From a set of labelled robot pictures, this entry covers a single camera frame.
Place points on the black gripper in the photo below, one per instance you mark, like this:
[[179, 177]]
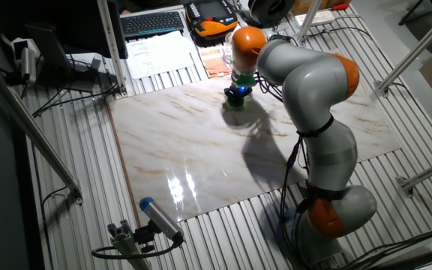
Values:
[[236, 92]]

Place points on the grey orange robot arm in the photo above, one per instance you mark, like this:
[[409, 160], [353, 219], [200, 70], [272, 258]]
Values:
[[313, 86]]

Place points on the orange striped cloth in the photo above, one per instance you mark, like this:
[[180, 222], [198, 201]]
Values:
[[214, 62]]

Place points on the orange black teach pendant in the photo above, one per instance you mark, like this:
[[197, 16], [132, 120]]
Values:
[[212, 24]]

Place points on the printed white paper sheet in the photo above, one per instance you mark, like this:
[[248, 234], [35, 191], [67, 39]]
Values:
[[159, 56]]

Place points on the black round fan housing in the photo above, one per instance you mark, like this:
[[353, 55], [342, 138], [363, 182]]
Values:
[[272, 11]]

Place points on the black keyboard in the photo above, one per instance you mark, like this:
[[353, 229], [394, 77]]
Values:
[[152, 23]]

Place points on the brown cardboard box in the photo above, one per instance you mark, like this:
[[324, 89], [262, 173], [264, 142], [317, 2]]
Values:
[[298, 5]]

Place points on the white power strip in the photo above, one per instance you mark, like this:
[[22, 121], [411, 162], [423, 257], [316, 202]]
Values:
[[323, 17]]

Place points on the black computer monitor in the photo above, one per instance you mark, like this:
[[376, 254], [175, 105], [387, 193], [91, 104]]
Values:
[[69, 22]]

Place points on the black monitor stand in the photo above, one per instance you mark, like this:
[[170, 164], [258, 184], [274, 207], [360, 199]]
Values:
[[51, 48]]

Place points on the aluminium frame beam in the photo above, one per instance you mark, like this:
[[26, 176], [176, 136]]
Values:
[[414, 50], [111, 45], [308, 22], [32, 127], [429, 170]]

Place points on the silver camera with blue cap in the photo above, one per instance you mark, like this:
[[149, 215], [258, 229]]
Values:
[[159, 217]]

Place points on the aluminium camera mount profile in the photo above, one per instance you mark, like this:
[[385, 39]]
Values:
[[126, 243]]

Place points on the grey camera on mount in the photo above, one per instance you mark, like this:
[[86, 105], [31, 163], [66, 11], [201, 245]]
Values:
[[28, 63]]

